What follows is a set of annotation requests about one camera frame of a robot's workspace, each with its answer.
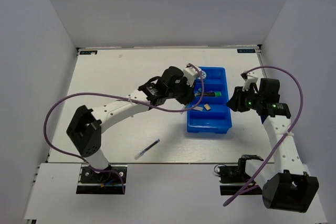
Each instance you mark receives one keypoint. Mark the right corner label sticker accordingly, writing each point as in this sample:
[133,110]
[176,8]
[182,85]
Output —
[246,51]

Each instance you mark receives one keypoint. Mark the blue clear pen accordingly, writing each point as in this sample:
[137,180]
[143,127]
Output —
[146,149]

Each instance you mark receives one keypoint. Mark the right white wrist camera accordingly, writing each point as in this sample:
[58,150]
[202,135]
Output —
[249,78]

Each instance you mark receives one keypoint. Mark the corner label sticker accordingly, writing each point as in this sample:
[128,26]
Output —
[246,51]
[88,52]

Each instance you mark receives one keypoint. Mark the purple cap highlighter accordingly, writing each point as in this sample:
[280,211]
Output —
[201,95]

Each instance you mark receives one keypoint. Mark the white green pen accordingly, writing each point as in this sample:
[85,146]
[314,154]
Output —
[198,92]

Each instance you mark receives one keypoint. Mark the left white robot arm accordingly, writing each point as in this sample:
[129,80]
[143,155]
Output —
[87,125]

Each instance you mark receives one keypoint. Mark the green cap highlighter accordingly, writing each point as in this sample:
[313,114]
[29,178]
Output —
[212,94]

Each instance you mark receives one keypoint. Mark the beige small eraser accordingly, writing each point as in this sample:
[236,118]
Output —
[207,107]

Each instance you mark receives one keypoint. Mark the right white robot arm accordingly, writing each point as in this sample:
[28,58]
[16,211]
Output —
[285,185]

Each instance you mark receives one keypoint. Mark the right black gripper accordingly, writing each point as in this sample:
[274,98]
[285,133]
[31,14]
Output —
[235,102]

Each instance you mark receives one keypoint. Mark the left corner label sticker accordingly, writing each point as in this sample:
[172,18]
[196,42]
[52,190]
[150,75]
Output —
[88,52]

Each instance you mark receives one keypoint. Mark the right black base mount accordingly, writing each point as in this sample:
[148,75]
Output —
[230,179]

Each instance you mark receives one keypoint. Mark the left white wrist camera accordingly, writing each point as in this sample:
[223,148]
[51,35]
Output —
[191,73]

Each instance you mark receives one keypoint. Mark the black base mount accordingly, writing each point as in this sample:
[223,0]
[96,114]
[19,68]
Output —
[230,179]
[92,183]

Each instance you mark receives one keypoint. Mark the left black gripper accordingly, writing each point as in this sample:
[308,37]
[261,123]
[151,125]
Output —
[189,96]

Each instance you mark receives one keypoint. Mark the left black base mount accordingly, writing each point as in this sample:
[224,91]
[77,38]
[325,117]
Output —
[92,183]

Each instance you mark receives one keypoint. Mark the round blue tape roll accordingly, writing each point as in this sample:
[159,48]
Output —
[202,76]

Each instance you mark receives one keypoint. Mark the grey rectangular eraser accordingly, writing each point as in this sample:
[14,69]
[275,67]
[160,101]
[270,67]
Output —
[197,108]

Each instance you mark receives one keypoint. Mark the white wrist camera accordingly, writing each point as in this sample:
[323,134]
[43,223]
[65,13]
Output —
[249,78]
[191,73]

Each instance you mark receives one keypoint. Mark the blue compartment tray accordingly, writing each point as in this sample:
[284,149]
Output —
[218,118]

